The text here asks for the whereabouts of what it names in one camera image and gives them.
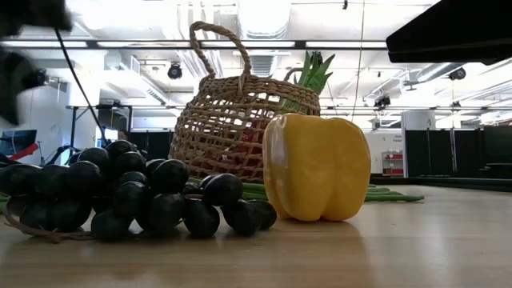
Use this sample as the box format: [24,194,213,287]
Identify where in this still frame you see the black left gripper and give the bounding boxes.
[0,46,35,126]

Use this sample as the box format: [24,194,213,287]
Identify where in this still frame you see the black grape bunch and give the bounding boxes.
[0,139,278,245]

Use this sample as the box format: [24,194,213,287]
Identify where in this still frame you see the green husked corn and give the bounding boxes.
[279,50,338,115]

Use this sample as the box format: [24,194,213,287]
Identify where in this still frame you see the yellow bell pepper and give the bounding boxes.
[262,112,373,223]

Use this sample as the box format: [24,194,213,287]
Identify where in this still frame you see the green onion bunch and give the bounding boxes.
[186,176,426,203]

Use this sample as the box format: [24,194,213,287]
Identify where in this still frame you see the woven wicker basket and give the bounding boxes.
[168,21,322,185]

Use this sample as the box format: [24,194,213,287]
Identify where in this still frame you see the red round produce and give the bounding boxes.
[235,119,277,155]

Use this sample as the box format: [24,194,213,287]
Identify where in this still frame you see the computer monitor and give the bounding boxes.
[0,128,38,158]

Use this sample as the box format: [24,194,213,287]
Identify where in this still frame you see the shelf with red bins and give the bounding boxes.
[381,149,406,178]

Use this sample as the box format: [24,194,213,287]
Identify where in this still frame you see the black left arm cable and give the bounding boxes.
[54,27,112,147]

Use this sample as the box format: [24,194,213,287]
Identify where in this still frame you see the silver ceiling air duct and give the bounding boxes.
[235,0,293,41]

